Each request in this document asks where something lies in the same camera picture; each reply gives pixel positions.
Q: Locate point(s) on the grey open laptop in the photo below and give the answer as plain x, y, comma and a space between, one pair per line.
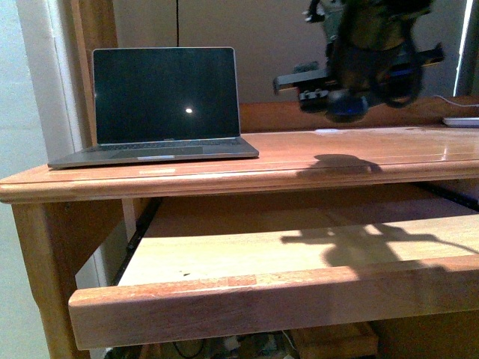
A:
163, 104

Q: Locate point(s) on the dark computer mouse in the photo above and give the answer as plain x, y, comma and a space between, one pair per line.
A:
344, 107

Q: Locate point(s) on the pull-out wooden keyboard tray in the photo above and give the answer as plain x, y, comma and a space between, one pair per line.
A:
212, 266

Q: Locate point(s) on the white flat device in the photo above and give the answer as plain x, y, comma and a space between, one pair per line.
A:
462, 122

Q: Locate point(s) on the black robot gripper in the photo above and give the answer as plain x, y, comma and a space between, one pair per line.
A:
370, 52

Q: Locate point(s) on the wooden desk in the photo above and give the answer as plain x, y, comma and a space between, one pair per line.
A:
62, 216

